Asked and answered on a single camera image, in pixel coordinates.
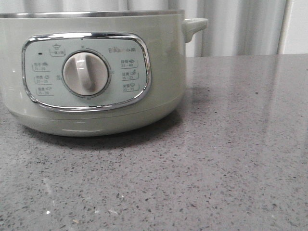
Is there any pale green electric cooking pot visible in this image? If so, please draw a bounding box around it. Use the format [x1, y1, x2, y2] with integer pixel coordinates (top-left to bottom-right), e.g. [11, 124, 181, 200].
[0, 10, 208, 137]

